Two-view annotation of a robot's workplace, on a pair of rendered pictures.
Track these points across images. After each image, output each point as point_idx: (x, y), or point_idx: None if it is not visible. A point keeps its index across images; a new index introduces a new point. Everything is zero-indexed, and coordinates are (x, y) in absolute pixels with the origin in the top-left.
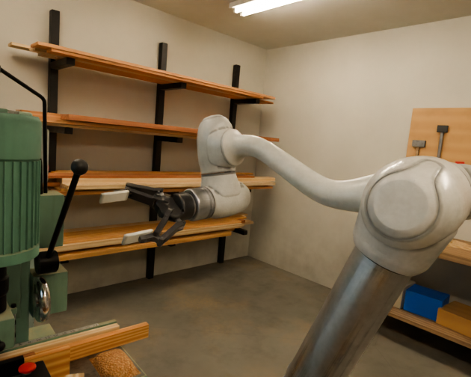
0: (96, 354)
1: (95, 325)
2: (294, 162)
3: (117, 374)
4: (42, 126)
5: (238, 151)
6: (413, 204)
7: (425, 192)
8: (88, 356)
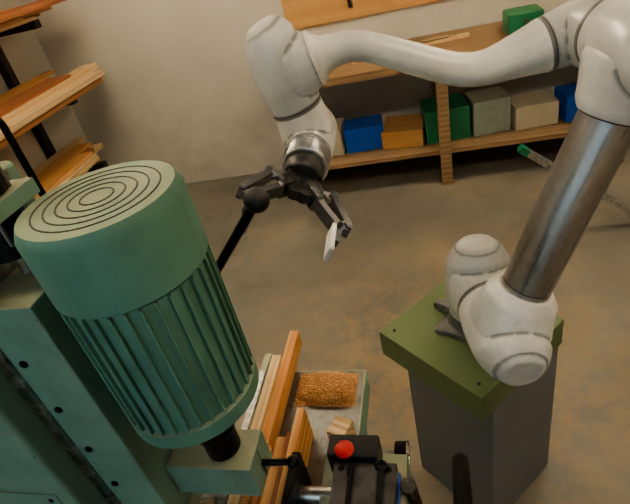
0: (291, 397)
1: (261, 374)
2: (425, 48)
3: (350, 390)
4: (28, 173)
5: (335, 62)
6: None
7: None
8: (287, 405)
